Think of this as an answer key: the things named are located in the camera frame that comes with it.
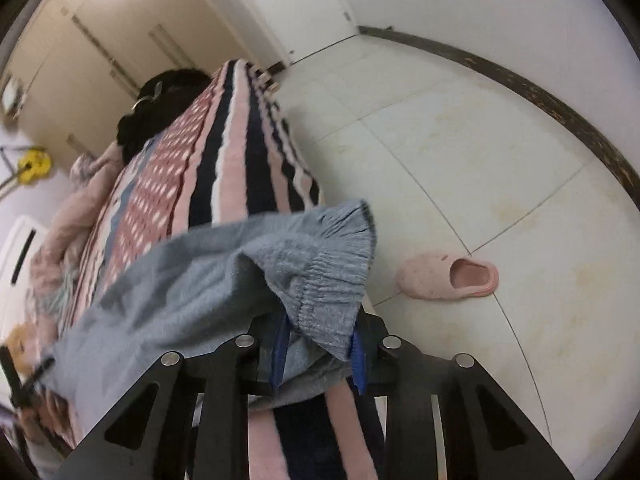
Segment grey-blue pants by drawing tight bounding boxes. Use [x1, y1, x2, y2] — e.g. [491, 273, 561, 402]
[42, 200, 376, 434]

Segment pink slipper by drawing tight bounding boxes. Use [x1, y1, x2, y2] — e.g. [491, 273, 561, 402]
[396, 254, 499, 301]

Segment pink quilt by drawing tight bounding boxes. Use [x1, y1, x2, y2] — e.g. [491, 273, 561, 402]
[28, 143, 124, 332]

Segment white air conditioner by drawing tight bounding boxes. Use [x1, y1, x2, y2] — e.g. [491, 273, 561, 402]
[0, 216, 48, 340]

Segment striped dotted bed blanket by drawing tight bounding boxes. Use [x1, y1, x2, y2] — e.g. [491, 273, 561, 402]
[46, 60, 384, 479]

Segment yellow ukulele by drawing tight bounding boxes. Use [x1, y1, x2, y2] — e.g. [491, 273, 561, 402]
[0, 145, 53, 191]

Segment black clothes pile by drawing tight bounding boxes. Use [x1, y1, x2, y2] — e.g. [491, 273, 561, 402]
[116, 68, 212, 165]

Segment beige wardrobe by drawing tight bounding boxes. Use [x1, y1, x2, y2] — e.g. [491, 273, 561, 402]
[1, 0, 250, 168]

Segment white door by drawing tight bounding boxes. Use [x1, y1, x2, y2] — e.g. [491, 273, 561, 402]
[213, 0, 356, 67]

